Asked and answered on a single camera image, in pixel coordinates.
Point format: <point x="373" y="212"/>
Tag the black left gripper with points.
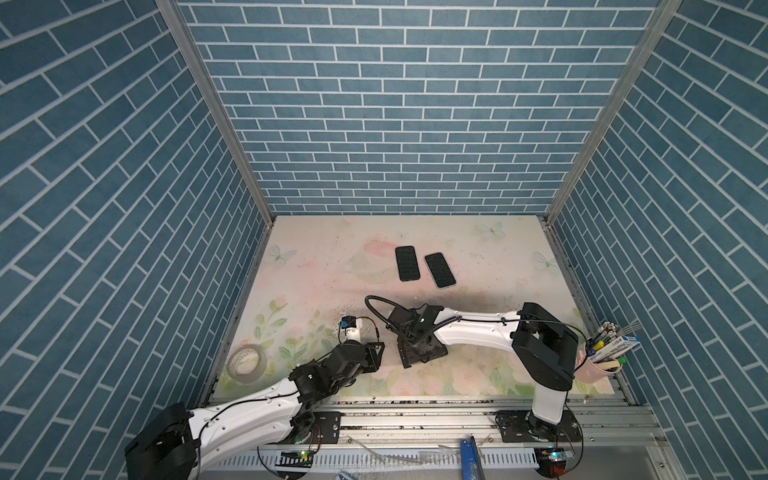
<point x="370" y="353"/>

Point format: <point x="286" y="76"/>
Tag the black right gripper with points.
<point x="407" y="342"/>

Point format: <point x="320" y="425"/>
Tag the sage green phone case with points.
<point x="440" y="270"/>

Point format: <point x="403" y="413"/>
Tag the black phone case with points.
<point x="407" y="263"/>

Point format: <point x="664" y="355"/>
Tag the dusty pink phone case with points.
<point x="423" y="352"/>

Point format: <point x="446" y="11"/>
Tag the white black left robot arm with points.
<point x="179" y="443"/>

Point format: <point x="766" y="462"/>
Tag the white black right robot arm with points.
<point x="546" y="347"/>

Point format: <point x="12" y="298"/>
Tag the white tape roll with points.
<point x="247" y="364"/>

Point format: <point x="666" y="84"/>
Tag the pink pen cup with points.
<point x="587" y="372"/>

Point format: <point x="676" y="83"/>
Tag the blue white box in cup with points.
<point x="615" y="349"/>

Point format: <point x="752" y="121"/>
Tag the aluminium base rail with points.
<point x="357" y="440"/>

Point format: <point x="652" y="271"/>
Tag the aluminium frame post left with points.
<point x="181" y="33"/>

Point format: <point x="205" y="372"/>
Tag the aluminium frame post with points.
<point x="657" y="24"/>
<point x="181" y="33"/>

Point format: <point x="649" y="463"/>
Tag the aluminium frame post right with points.
<point x="657" y="24"/>

